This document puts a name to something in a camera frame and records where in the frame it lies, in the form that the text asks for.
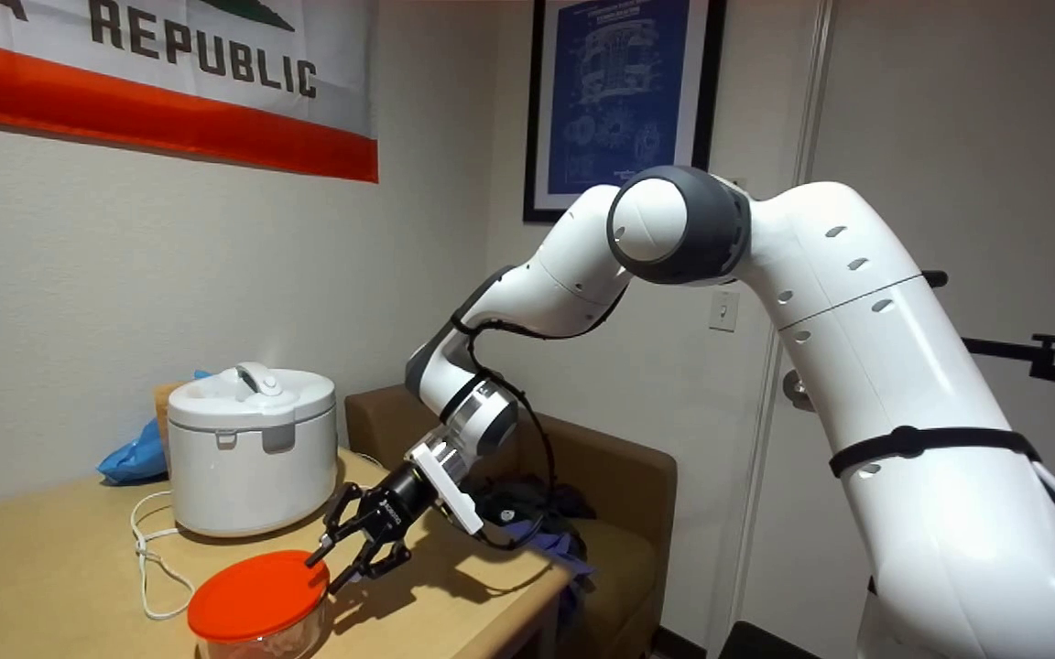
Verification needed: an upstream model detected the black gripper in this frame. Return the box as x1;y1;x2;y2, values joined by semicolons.
305;456;451;596

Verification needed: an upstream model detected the round orange lid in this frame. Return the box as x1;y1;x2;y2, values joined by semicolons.
185;545;334;647

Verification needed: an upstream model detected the clear glass bowl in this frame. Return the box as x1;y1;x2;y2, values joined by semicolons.
190;593;334;659

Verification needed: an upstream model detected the white rice cooker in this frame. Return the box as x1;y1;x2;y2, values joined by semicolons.
165;358;344;545

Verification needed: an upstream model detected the dark grey cloth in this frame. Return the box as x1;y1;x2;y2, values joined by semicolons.
478;472;603;540

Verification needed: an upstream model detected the blue purple cloth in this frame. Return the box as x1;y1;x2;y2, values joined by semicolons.
506;514;603;617

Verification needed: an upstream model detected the blue plastic bag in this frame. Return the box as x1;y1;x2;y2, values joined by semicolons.
91;408;178;489

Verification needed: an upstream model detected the California Republic flag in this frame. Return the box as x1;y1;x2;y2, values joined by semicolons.
0;0;380;187

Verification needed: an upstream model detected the framed blue poster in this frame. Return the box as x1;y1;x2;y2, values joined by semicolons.
521;0;728;228

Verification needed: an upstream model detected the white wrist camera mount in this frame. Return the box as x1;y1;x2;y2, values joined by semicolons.
399;427;491;540

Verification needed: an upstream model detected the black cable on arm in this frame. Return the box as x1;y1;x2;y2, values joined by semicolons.
443;312;1055;562

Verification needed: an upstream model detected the white power cable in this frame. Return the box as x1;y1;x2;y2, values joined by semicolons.
125;481;211;624

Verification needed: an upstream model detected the white light switch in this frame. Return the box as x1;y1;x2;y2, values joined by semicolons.
703;286;749;336

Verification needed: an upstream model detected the silver door lever handle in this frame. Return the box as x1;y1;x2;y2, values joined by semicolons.
782;361;822;417

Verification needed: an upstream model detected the white door with lever handle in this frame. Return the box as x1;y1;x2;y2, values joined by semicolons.
797;0;1055;659

